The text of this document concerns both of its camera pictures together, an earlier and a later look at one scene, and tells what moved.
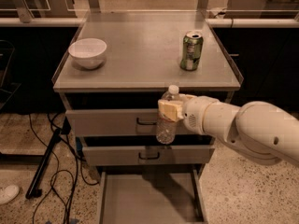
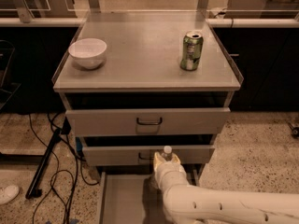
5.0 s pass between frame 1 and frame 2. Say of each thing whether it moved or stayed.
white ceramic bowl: stayed
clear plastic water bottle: moved
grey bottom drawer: stayed
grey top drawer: stayed
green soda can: stayed
